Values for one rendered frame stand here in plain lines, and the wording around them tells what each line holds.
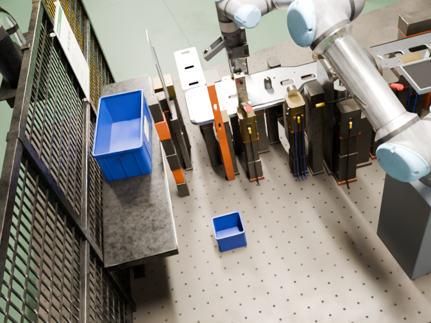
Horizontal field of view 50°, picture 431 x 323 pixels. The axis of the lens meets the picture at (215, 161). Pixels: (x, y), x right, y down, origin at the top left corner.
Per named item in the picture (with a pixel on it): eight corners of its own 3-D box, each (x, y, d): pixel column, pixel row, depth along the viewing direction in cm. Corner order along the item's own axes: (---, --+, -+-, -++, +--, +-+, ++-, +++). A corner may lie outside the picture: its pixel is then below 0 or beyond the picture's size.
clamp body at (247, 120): (261, 167, 194) (251, 103, 168) (267, 184, 187) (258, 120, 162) (245, 171, 194) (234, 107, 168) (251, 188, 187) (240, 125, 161)
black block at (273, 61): (279, 103, 219) (275, 51, 198) (286, 116, 212) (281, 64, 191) (269, 106, 219) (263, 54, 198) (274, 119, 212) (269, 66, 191)
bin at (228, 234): (242, 223, 176) (239, 210, 169) (248, 245, 169) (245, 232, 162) (214, 231, 176) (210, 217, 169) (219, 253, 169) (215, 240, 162)
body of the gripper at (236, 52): (250, 58, 171) (246, 29, 163) (228, 64, 171) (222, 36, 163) (245, 47, 177) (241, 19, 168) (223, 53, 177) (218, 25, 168)
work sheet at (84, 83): (90, 69, 185) (58, -3, 162) (90, 103, 169) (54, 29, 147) (84, 70, 185) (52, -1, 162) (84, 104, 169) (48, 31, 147)
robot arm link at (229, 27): (220, 25, 159) (215, 14, 165) (222, 36, 163) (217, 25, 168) (240, 20, 160) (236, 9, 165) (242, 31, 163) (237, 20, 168)
